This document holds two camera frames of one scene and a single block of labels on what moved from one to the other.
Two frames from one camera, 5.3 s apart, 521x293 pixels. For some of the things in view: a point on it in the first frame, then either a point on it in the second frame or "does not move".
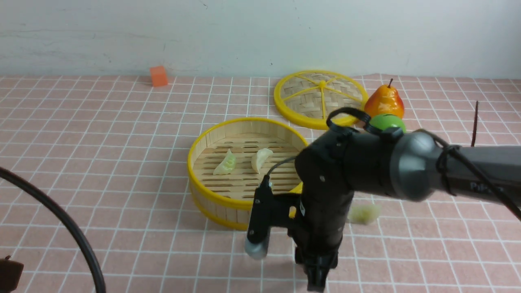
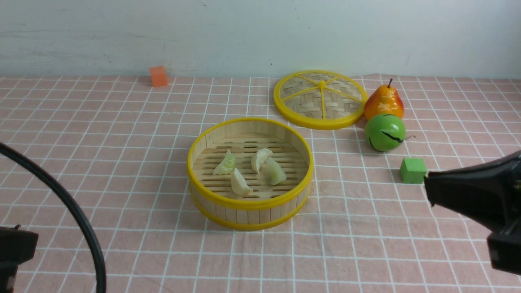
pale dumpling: (259, 158) does not move
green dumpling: (364, 214) -> (275, 172)
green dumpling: (227, 165) does not move
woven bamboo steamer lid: (307, 99) does not move
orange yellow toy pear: (384, 100) does not move
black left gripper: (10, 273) -> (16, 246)
